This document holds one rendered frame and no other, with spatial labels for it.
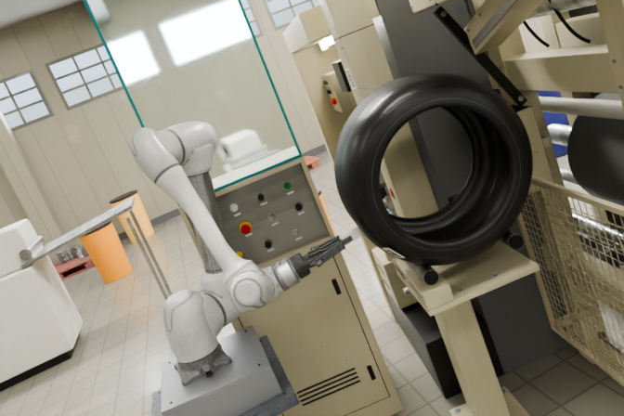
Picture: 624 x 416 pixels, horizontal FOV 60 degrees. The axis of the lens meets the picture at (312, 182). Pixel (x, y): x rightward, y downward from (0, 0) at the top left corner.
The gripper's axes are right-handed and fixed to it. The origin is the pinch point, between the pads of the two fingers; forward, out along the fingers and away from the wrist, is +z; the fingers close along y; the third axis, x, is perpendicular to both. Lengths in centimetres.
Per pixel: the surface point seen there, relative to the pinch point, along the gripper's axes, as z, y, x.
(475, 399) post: 12, 25, 94
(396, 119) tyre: 26.5, -11.9, -27.5
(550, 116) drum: 212, 290, 100
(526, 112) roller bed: 75, 19, 0
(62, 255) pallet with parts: -375, 658, 36
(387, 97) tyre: 28.2, -7.9, -33.5
